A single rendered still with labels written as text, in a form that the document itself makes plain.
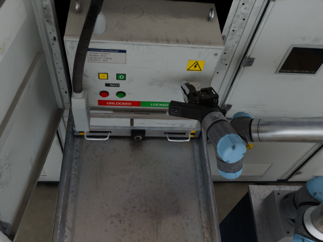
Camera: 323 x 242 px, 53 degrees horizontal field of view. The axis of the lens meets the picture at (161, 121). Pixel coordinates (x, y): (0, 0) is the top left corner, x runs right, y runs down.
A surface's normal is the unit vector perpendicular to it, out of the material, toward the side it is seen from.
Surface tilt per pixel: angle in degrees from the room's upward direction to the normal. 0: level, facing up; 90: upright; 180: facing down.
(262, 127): 42
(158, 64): 90
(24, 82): 0
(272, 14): 90
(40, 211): 0
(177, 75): 90
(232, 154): 75
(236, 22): 90
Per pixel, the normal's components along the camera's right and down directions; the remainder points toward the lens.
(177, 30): 0.11, -0.56
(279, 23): 0.05, 0.83
